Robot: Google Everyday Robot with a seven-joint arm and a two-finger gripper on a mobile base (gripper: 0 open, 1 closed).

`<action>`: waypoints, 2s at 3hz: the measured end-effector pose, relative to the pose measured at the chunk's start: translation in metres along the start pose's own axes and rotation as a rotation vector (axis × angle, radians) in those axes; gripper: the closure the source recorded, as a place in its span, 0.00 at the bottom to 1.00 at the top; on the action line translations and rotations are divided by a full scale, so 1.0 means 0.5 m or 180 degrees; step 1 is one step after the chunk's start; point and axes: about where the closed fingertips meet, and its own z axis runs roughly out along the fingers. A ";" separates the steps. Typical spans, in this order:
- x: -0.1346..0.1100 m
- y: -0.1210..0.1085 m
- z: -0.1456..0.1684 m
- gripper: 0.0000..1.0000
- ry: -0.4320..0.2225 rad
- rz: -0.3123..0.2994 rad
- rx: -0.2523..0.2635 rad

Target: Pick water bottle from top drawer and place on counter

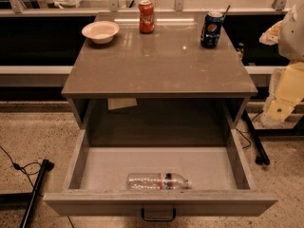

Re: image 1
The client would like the clear plastic water bottle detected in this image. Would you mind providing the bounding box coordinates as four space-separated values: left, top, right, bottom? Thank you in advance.
126 173 192 190

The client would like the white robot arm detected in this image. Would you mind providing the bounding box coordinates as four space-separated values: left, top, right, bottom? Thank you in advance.
259 0 304 124

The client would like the grey cabinet with counter top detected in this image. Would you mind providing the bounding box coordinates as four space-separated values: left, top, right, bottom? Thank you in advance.
62 11 257 147

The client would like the open grey top drawer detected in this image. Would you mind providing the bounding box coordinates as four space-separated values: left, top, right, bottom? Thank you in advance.
44 130 277 221

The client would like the red soda can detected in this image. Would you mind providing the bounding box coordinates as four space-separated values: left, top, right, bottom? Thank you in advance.
139 0 154 33

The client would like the white bowl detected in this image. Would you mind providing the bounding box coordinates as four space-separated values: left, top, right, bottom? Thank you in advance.
82 21 120 45

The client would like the blue pepsi can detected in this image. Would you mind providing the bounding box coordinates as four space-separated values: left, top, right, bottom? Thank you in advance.
200 11 224 48

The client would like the black tripod leg left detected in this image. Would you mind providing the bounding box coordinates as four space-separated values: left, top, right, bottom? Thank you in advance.
19 159 54 228

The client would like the black tripod leg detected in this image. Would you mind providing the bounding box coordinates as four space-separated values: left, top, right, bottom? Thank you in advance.
241 110 270 165
19 159 54 228

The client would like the black tripod leg right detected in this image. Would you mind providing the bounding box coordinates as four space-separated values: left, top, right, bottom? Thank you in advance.
241 110 270 165

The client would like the metal railing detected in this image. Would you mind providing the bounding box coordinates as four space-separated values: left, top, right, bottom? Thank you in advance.
0 0 304 17

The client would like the black drawer handle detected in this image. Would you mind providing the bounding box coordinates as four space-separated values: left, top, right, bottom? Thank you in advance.
141 208 177 222

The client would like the black cable on floor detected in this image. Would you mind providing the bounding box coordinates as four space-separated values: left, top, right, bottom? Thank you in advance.
0 145 44 198

